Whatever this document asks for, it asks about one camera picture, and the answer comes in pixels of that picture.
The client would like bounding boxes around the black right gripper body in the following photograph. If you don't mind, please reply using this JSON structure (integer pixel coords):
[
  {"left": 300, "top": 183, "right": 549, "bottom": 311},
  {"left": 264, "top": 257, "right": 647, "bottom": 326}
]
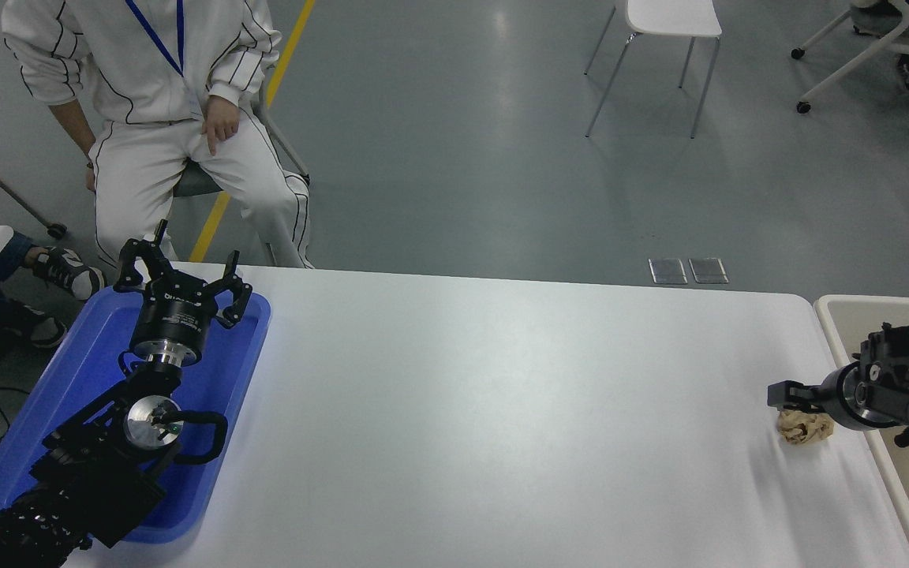
[{"left": 821, "top": 363, "right": 858, "bottom": 430}]

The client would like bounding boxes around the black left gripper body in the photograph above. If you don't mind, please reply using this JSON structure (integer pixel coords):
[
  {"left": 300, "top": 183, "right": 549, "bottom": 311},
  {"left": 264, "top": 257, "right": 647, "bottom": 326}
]
[{"left": 132, "top": 277, "right": 223, "bottom": 349}]

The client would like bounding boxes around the tan paper ball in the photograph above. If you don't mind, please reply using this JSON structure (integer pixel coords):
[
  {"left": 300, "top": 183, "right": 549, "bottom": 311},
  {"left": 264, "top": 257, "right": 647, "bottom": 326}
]
[{"left": 776, "top": 406, "right": 836, "bottom": 446}]

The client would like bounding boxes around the person's left hand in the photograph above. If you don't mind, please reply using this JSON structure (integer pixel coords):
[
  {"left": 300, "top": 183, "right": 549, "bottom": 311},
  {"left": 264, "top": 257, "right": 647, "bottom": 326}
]
[{"left": 200, "top": 95, "right": 241, "bottom": 157}]

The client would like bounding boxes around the grey stool with metal legs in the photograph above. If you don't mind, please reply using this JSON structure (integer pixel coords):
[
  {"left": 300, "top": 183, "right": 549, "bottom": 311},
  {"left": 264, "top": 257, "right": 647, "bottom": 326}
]
[{"left": 166, "top": 75, "right": 312, "bottom": 267}]

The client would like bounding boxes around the person in white suit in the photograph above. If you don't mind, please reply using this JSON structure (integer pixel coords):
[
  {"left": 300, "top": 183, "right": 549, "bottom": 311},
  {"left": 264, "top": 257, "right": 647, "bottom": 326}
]
[{"left": 1, "top": 0, "right": 314, "bottom": 270}]

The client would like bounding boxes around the blue plastic tray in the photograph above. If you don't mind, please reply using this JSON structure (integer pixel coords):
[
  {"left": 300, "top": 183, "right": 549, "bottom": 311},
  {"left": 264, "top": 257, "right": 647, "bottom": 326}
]
[{"left": 0, "top": 284, "right": 272, "bottom": 545}]

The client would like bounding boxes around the grey chair with caster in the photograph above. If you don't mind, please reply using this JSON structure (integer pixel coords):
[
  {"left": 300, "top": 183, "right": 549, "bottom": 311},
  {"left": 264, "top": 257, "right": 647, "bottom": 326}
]
[{"left": 0, "top": 138, "right": 68, "bottom": 241}]

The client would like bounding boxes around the silver floor outlet plate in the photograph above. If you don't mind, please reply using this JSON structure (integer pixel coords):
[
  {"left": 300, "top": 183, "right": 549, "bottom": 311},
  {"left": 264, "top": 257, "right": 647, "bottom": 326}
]
[
  {"left": 689, "top": 257, "right": 729, "bottom": 285},
  {"left": 649, "top": 258, "right": 688, "bottom": 286}
]

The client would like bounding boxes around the white rolling chair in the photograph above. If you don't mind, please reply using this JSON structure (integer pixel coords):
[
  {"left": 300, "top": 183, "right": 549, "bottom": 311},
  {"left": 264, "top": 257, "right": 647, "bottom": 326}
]
[{"left": 790, "top": 0, "right": 909, "bottom": 136}]

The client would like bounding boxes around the white chair with metal legs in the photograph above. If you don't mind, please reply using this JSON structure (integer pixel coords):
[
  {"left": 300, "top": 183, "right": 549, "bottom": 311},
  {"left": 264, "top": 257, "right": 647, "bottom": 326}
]
[{"left": 583, "top": 0, "right": 724, "bottom": 140}]

